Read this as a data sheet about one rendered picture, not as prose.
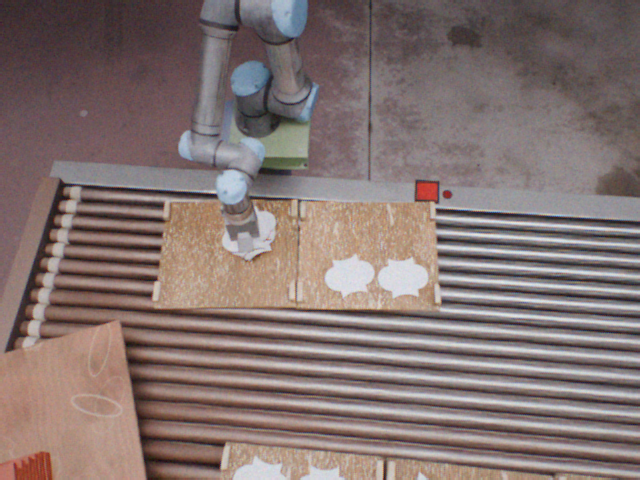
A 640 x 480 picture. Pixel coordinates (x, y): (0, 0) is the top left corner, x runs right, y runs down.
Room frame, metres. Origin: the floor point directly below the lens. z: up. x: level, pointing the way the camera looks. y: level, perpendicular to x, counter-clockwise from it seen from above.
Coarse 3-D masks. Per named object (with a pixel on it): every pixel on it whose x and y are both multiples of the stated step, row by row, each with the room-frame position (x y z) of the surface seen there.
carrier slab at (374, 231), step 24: (312, 216) 0.91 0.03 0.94; (336, 216) 0.90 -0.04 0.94; (360, 216) 0.90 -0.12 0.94; (384, 216) 0.89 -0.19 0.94; (408, 216) 0.89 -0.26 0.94; (312, 240) 0.83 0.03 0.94; (336, 240) 0.82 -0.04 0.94; (360, 240) 0.82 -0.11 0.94; (384, 240) 0.81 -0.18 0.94; (408, 240) 0.81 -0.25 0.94; (432, 240) 0.80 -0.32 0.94; (312, 264) 0.75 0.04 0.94; (384, 264) 0.73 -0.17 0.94; (432, 264) 0.72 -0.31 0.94; (312, 288) 0.67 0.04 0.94; (432, 288) 0.65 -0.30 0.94
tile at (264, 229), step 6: (258, 222) 0.87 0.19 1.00; (264, 222) 0.87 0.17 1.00; (264, 228) 0.85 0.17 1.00; (228, 234) 0.83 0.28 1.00; (264, 234) 0.83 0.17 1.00; (222, 240) 0.82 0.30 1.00; (228, 240) 0.82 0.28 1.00; (258, 240) 0.81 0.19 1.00; (264, 240) 0.81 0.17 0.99; (228, 246) 0.80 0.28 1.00; (234, 246) 0.79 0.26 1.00; (258, 246) 0.79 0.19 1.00; (264, 246) 0.79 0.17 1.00; (234, 252) 0.78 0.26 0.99
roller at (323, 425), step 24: (144, 408) 0.37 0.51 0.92; (168, 408) 0.36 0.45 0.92; (192, 408) 0.36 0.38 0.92; (216, 408) 0.35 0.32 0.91; (312, 432) 0.28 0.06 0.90; (336, 432) 0.27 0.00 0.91; (360, 432) 0.27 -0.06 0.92; (384, 432) 0.26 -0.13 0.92; (408, 432) 0.26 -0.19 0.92; (432, 432) 0.26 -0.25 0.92; (456, 432) 0.25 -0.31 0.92; (480, 432) 0.25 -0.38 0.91; (576, 456) 0.18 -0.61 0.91; (600, 456) 0.17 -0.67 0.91; (624, 456) 0.17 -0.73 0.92
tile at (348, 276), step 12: (336, 264) 0.74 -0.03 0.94; (348, 264) 0.74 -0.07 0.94; (360, 264) 0.74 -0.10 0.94; (336, 276) 0.70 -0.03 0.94; (348, 276) 0.70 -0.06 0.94; (360, 276) 0.70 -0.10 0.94; (372, 276) 0.69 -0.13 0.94; (336, 288) 0.66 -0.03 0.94; (348, 288) 0.66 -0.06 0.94; (360, 288) 0.66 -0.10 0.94
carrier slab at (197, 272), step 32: (192, 224) 0.91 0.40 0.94; (224, 224) 0.90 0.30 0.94; (288, 224) 0.89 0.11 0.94; (192, 256) 0.80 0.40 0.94; (224, 256) 0.79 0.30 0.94; (256, 256) 0.79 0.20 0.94; (288, 256) 0.78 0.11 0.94; (192, 288) 0.70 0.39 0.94; (224, 288) 0.69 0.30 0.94; (256, 288) 0.68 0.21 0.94; (288, 288) 0.68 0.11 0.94
